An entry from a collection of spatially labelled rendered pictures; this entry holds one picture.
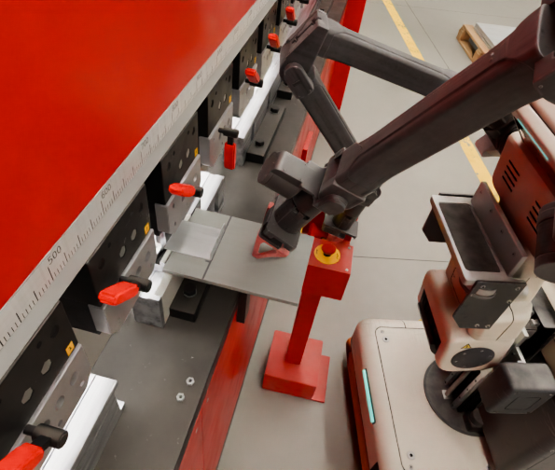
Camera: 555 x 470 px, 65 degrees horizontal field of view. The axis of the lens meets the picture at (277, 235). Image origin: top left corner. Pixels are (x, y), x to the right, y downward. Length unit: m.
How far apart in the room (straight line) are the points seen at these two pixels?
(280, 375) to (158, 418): 0.93
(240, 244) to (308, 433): 1.04
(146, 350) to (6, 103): 0.61
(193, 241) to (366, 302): 1.36
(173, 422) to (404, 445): 0.89
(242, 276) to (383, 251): 1.61
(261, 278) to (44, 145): 0.52
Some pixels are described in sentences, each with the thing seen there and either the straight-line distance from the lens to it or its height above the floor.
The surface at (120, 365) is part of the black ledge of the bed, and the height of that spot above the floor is 0.88.
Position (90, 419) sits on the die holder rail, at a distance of 0.76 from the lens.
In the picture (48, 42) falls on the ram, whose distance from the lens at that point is 0.42.
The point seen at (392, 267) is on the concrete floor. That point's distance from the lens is 2.32.
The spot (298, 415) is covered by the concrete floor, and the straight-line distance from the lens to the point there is 1.80.
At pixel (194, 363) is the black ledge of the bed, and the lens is 0.88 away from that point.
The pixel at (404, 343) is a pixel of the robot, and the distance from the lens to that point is 1.72.
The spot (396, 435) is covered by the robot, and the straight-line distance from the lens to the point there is 1.55.
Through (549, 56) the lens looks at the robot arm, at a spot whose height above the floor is 1.53.
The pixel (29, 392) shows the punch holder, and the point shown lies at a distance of 0.52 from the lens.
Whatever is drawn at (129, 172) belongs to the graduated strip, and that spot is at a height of 1.30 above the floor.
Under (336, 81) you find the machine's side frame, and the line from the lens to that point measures 3.01.
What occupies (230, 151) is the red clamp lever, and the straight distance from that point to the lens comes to 0.91.
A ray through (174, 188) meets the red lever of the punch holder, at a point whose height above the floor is 1.24.
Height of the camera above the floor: 1.65
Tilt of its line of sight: 46 degrees down
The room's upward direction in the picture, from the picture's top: 9 degrees clockwise
